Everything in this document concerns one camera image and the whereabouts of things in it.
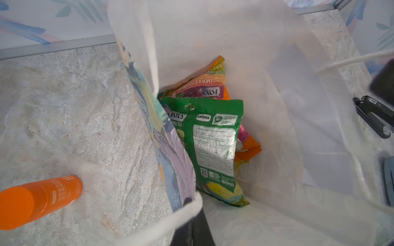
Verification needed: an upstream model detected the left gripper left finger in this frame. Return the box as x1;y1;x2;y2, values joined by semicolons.
170;221;193;246

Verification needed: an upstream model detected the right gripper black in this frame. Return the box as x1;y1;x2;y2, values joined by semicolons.
369;59;394;106

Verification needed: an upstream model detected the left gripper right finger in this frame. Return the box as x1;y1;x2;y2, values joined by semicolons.
193;209;215;246

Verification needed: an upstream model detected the green Fox's spring tea packet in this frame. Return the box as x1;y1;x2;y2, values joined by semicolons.
162;96;249;207

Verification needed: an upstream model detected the floral paper gift bag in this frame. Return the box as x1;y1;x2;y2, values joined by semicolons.
108;1;394;246

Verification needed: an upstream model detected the orange Fox's lemon candy packet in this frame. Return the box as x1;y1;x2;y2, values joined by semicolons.
158;56;262;165

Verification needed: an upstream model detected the black stapler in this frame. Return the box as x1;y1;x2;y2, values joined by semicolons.
353;95;394;139

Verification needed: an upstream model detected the orange bottle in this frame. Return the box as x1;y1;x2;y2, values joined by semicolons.
1;176;83;231

